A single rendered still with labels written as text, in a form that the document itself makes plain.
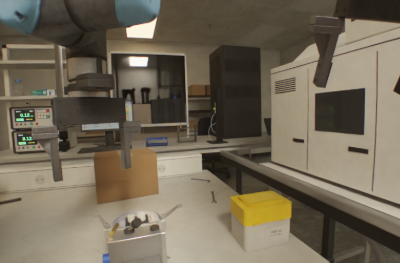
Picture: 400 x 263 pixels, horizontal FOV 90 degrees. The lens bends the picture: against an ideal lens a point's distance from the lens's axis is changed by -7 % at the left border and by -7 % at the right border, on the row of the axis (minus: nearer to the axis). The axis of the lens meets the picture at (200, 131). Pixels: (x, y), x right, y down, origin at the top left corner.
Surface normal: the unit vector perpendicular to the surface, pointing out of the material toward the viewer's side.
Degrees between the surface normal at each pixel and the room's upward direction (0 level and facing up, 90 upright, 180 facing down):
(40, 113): 90
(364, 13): 113
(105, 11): 137
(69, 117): 90
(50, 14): 124
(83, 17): 143
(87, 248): 0
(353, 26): 90
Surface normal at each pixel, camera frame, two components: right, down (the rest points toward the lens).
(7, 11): -0.18, 0.08
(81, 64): 0.20, 0.08
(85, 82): -0.46, 0.09
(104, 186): 0.42, 0.07
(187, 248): -0.03, -1.00
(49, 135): 0.64, 0.05
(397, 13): -0.18, 0.48
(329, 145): -0.96, 0.05
